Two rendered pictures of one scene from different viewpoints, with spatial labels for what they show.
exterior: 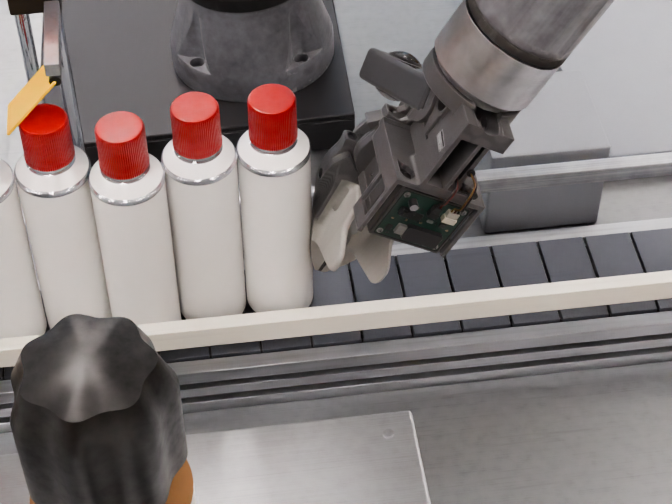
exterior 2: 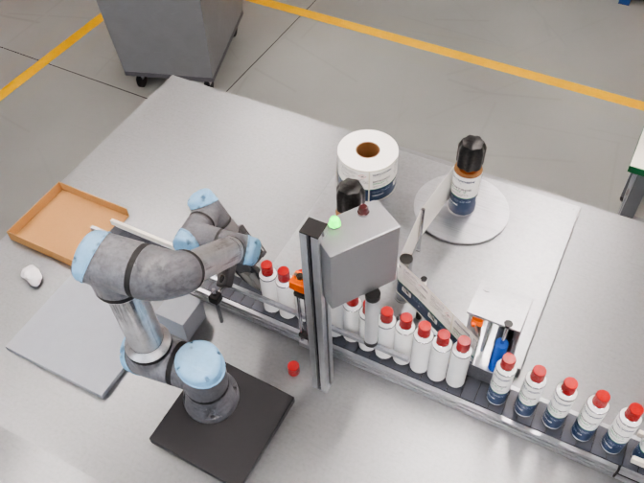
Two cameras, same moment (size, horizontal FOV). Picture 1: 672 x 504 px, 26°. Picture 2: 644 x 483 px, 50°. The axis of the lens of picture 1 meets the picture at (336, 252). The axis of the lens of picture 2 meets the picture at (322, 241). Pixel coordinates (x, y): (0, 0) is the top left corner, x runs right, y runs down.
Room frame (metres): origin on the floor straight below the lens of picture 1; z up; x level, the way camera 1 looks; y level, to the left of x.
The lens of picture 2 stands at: (1.58, 0.87, 2.57)
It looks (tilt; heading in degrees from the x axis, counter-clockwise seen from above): 50 degrees down; 217
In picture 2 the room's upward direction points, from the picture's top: 3 degrees counter-clockwise
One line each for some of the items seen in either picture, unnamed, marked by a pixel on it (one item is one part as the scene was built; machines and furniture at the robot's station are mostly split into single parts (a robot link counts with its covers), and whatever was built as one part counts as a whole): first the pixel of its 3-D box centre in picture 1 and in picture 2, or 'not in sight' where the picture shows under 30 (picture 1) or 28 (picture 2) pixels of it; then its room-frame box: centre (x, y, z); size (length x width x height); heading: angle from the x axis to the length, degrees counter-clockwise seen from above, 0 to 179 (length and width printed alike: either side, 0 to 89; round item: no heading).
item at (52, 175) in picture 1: (63, 225); not in sight; (0.72, 0.19, 0.98); 0.05 x 0.05 x 0.20
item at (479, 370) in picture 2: not in sight; (491, 334); (0.56, 0.64, 1.01); 0.14 x 0.13 x 0.26; 98
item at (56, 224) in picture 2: not in sight; (68, 223); (0.84, -0.75, 0.85); 0.30 x 0.26 x 0.04; 98
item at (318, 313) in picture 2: not in sight; (318, 317); (0.85, 0.30, 1.16); 0.04 x 0.04 x 0.67; 8
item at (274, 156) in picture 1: (276, 205); (269, 286); (0.74, 0.04, 0.98); 0.05 x 0.05 x 0.20
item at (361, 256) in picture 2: not in sight; (354, 253); (0.78, 0.35, 1.38); 0.17 x 0.10 x 0.19; 153
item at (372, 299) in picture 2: not in sight; (371, 318); (0.79, 0.41, 1.18); 0.04 x 0.04 x 0.21
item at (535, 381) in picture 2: not in sight; (531, 390); (0.63, 0.79, 0.98); 0.05 x 0.05 x 0.20
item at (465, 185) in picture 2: not in sight; (467, 175); (0.09, 0.33, 1.04); 0.09 x 0.09 x 0.29
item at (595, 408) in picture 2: not in sight; (591, 415); (0.61, 0.94, 0.98); 0.05 x 0.05 x 0.20
